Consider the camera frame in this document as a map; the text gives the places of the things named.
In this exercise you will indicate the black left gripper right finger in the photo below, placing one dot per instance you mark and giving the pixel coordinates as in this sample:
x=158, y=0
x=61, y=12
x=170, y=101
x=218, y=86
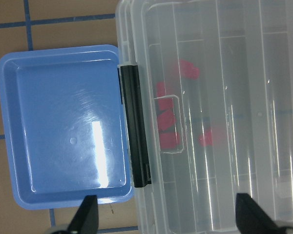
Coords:
x=250, y=217

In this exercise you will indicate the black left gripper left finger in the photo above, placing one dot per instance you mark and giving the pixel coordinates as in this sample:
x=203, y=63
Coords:
x=86, y=219

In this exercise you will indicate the red block from tray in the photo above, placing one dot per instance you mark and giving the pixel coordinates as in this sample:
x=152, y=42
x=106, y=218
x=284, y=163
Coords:
x=210, y=137

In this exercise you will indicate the clear plastic box lid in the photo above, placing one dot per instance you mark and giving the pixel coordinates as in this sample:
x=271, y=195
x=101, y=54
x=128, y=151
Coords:
x=234, y=122

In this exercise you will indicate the red block upper in box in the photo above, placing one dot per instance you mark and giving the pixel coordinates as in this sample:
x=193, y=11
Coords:
x=169, y=140

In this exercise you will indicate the red block in box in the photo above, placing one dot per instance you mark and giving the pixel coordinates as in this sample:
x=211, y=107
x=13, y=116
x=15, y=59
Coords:
x=163, y=101
x=188, y=70
x=169, y=140
x=165, y=120

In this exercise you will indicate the clear plastic storage box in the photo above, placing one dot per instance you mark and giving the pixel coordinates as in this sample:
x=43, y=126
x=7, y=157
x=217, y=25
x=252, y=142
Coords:
x=136, y=122

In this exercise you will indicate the black box latch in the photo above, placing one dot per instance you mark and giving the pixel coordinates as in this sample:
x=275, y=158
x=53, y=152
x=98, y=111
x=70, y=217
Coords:
x=129, y=80

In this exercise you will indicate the red block front in box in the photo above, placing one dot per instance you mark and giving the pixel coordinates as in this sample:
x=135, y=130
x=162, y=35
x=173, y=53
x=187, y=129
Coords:
x=188, y=70

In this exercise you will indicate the blue plastic tray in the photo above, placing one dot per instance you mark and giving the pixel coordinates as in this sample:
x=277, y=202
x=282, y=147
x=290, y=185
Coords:
x=64, y=126

